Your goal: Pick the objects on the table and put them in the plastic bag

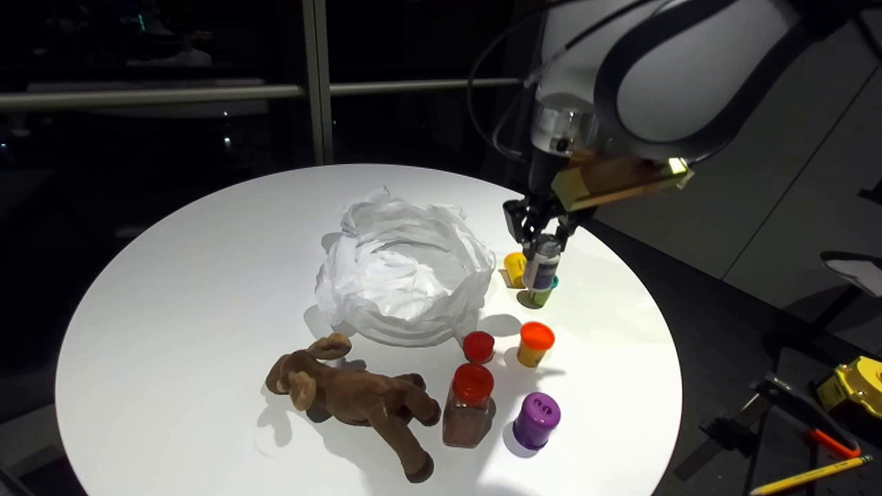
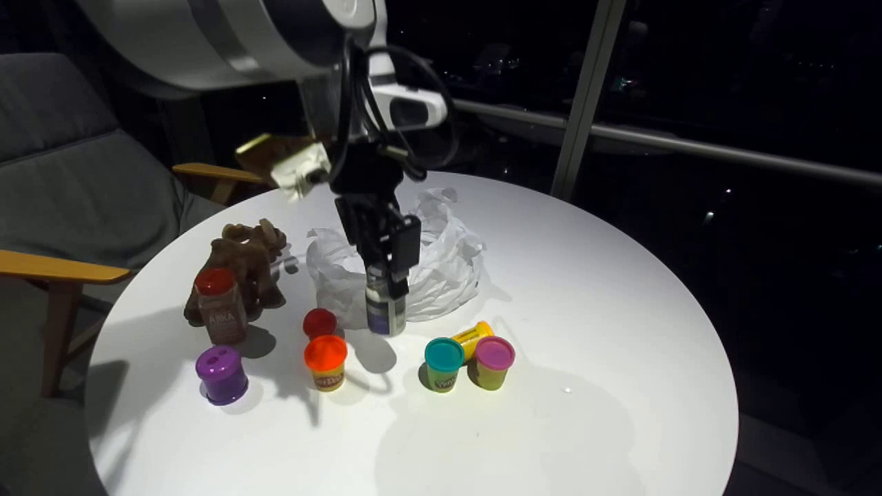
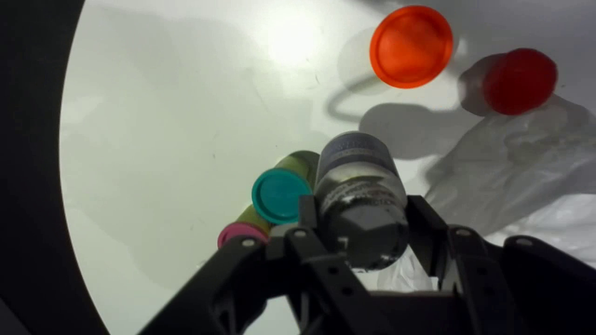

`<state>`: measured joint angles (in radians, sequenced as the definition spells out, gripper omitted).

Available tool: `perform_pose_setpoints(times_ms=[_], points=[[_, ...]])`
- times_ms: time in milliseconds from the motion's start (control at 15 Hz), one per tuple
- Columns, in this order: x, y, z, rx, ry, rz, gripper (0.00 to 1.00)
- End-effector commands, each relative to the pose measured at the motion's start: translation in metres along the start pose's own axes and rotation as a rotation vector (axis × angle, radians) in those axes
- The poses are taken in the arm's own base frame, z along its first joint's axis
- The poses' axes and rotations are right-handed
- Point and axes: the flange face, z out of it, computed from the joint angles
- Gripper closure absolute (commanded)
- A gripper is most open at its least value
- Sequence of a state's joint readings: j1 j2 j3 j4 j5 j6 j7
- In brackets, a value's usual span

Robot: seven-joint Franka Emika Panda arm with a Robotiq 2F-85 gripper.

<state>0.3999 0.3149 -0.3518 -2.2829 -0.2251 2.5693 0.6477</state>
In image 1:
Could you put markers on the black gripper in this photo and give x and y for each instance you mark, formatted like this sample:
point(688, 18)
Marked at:
point(549, 188)

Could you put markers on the white pill bottle blue label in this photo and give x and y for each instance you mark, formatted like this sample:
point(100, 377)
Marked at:
point(541, 266)

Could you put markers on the orange lid dough tub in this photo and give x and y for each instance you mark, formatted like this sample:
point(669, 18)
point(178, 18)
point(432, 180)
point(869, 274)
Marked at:
point(537, 341)

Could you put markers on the purple dough tub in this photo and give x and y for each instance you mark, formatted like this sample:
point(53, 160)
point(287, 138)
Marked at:
point(538, 417)

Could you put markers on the red lid spice jar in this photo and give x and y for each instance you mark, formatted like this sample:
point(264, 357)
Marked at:
point(470, 408)

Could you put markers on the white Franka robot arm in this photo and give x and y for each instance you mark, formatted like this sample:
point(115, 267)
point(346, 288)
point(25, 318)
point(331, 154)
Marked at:
point(680, 63)

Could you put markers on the white plastic bag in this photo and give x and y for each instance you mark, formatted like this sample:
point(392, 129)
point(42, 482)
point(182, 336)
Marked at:
point(404, 275)

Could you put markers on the yellow dough tub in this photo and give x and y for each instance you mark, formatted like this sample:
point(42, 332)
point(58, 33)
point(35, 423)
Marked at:
point(513, 267)

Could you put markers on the brown plush toy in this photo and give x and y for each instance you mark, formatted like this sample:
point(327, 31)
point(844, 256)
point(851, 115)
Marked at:
point(360, 394)

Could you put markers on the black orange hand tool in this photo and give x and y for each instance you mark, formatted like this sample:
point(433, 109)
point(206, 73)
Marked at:
point(781, 403)

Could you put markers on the yellow power tool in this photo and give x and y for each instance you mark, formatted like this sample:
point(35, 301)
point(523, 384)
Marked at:
point(855, 387)

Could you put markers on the yellow pencil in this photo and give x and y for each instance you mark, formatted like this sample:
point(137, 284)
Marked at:
point(809, 475)

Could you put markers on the metal window railing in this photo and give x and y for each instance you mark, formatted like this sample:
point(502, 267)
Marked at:
point(140, 93)

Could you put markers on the grey window post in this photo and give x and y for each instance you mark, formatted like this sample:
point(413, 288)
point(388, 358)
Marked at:
point(317, 84)

